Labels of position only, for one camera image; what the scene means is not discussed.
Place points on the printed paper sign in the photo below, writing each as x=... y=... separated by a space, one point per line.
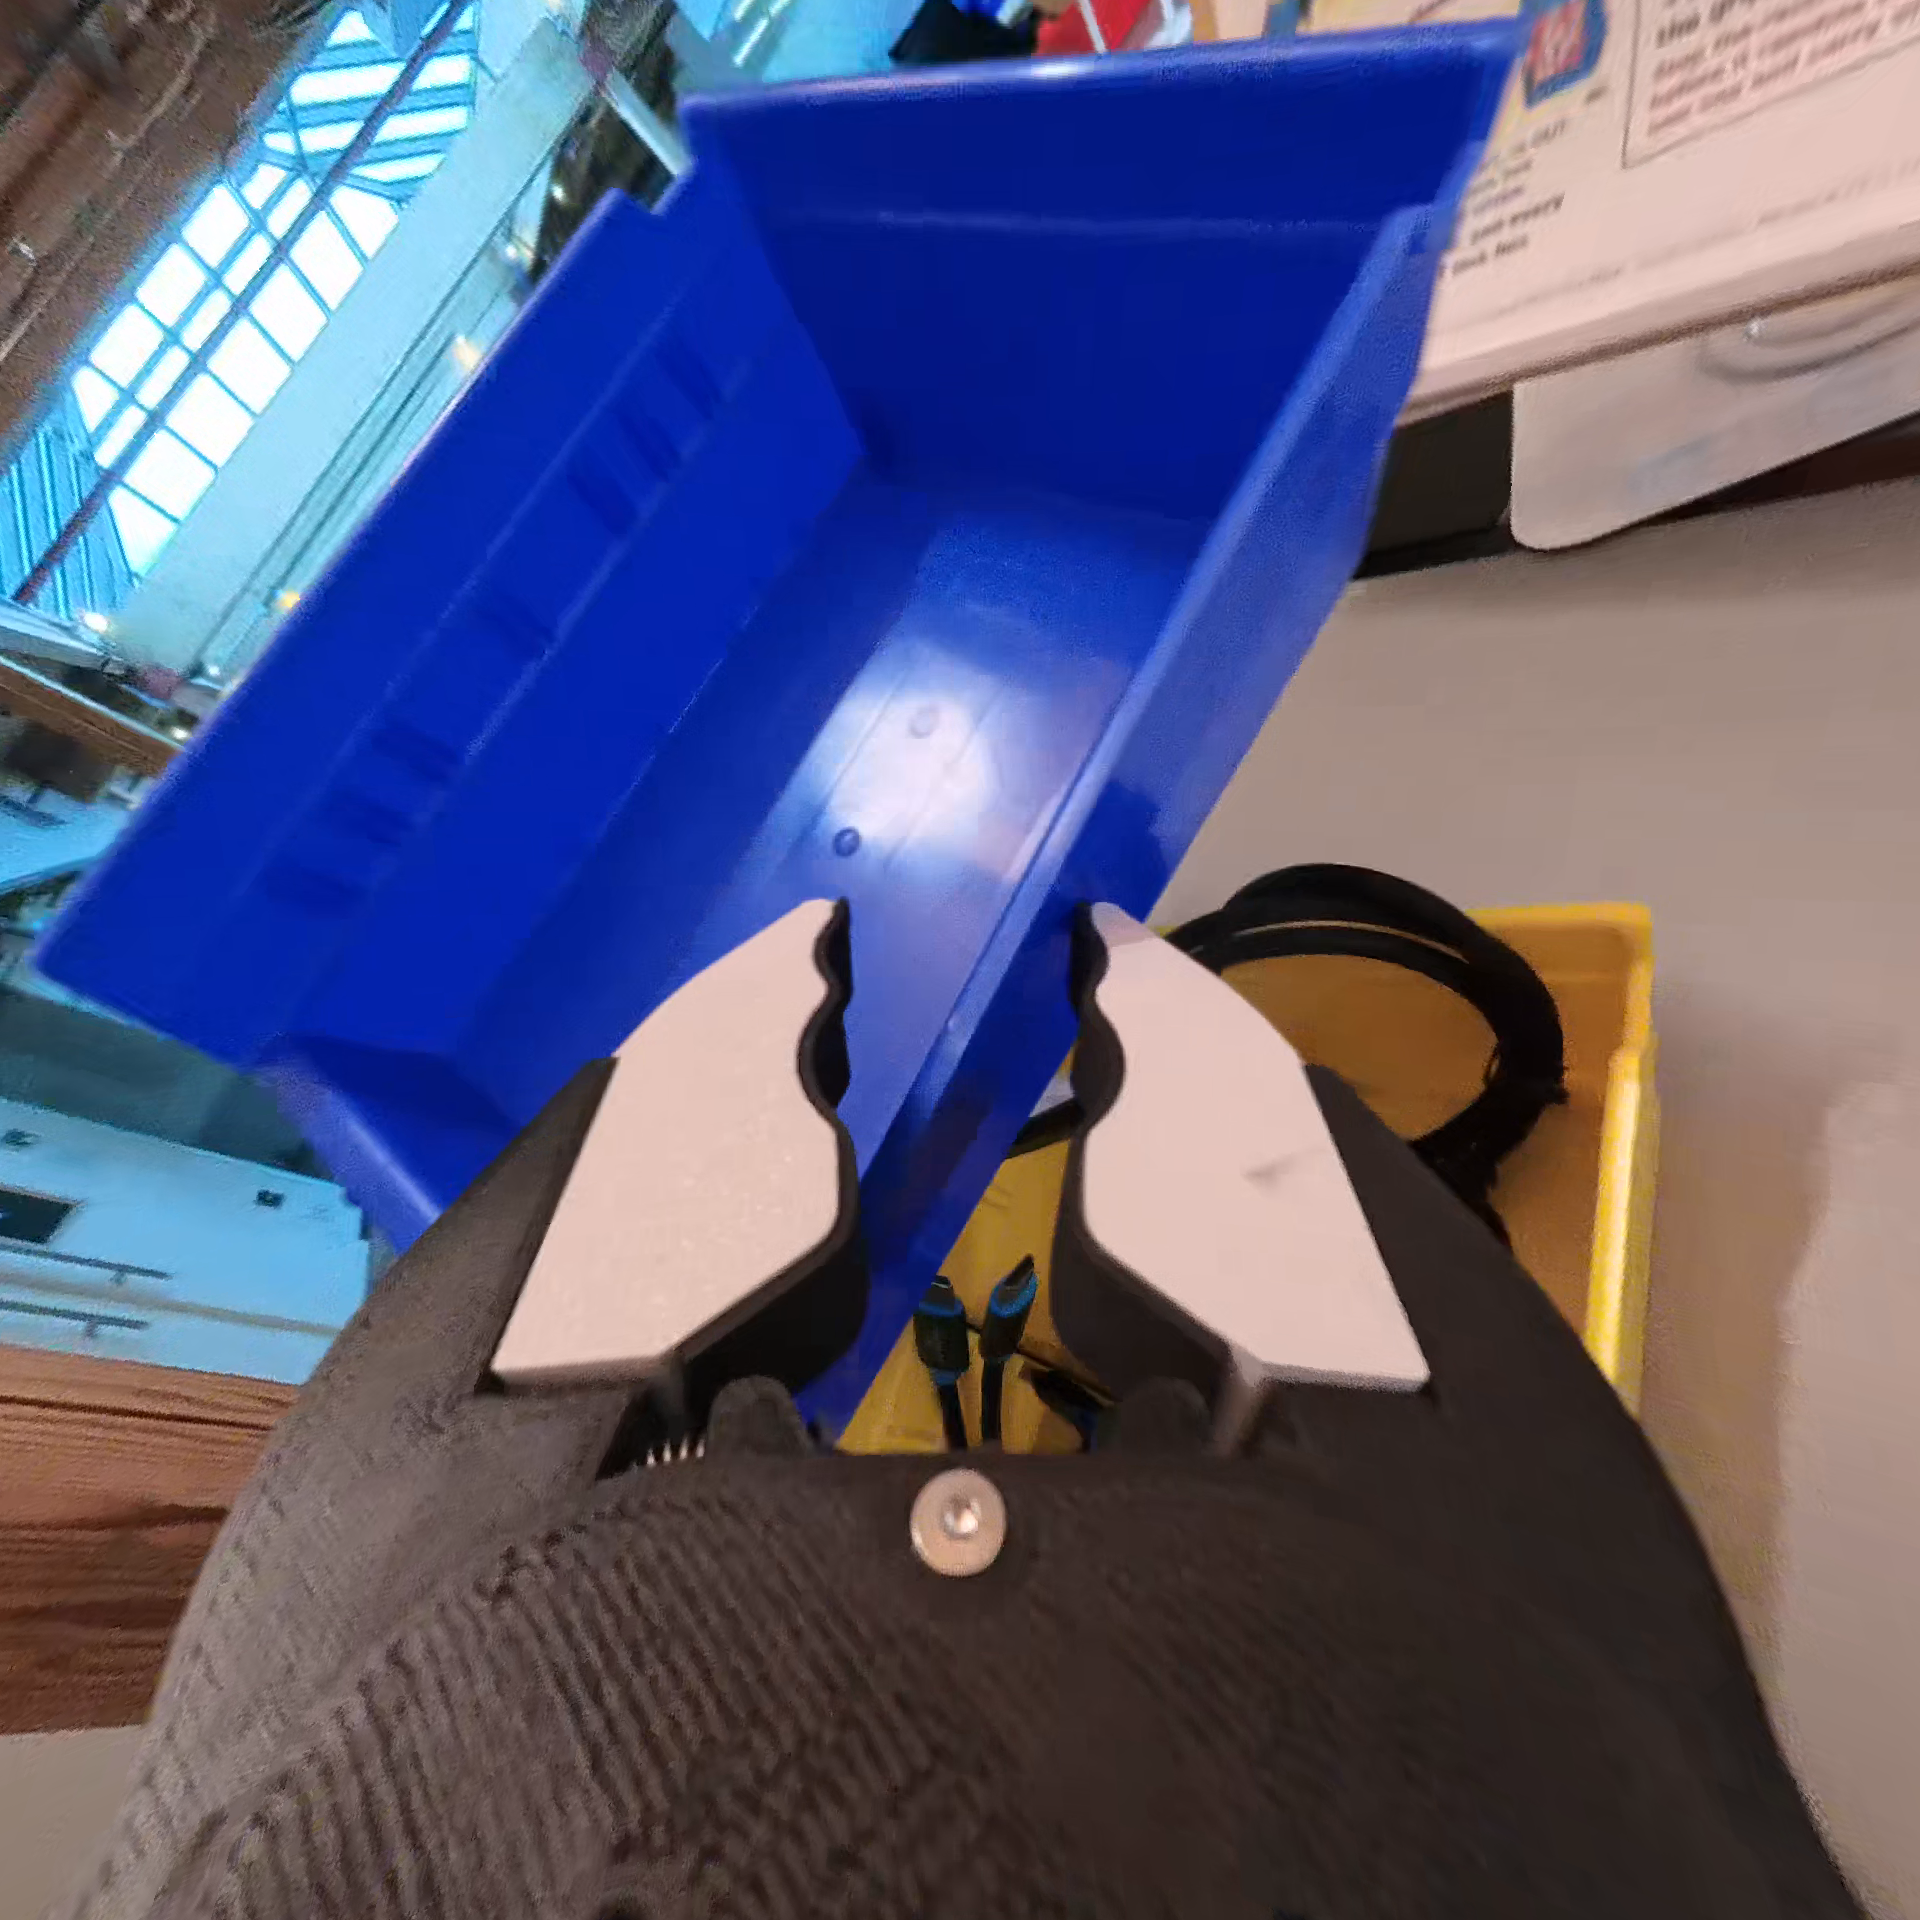
x=1726 y=195

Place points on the grey desk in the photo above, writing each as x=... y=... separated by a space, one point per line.
x=1500 y=721

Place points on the blue plastic bin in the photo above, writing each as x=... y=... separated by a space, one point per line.
x=974 y=378

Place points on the wooden post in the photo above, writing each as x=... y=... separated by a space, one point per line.
x=119 y=1529

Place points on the yellow plastic bin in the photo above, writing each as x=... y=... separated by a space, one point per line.
x=1614 y=1200

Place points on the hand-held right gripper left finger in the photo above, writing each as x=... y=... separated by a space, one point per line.
x=690 y=1154

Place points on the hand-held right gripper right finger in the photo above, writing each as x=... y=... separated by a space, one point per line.
x=1246 y=1171

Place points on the skylight window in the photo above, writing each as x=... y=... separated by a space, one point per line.
x=226 y=303

